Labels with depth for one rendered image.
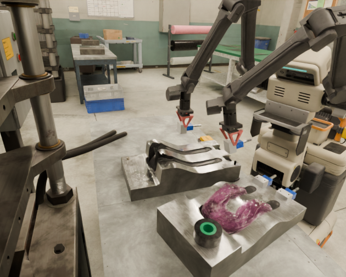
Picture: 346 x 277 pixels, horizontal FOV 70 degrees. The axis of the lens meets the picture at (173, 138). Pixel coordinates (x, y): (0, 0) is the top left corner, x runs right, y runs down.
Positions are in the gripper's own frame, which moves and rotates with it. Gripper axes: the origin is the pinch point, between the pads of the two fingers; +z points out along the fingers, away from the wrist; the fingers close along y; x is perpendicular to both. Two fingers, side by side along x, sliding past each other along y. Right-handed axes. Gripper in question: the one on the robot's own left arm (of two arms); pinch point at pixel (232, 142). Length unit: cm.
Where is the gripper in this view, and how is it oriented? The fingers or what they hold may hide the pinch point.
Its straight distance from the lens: 116.1
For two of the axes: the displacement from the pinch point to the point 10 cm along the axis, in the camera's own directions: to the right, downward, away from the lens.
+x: 9.4, -2.5, 2.2
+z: 1.5, 9.2, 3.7
